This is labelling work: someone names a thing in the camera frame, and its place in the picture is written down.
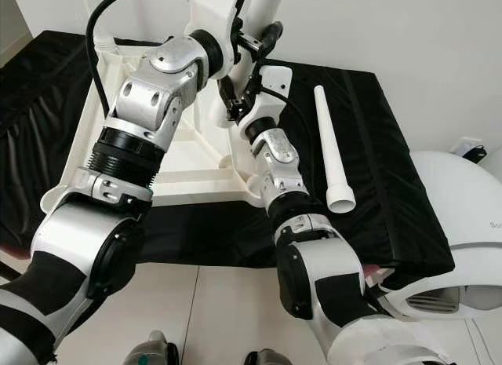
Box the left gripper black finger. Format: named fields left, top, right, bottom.
left=253, top=20, right=285, bottom=59

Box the black table cover cloth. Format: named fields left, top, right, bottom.
left=0, top=30, right=457, bottom=291

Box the white wall socket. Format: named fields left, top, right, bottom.
left=459, top=137, right=484, bottom=153

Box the white domed appliance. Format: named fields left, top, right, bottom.
left=376, top=150, right=502, bottom=320

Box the black power plug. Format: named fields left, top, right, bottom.
left=466, top=144, right=489, bottom=164

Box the white plastic children table top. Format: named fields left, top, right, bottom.
left=38, top=44, right=272, bottom=217

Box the grey robot left foot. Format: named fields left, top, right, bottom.
left=125, top=330, right=178, bottom=365

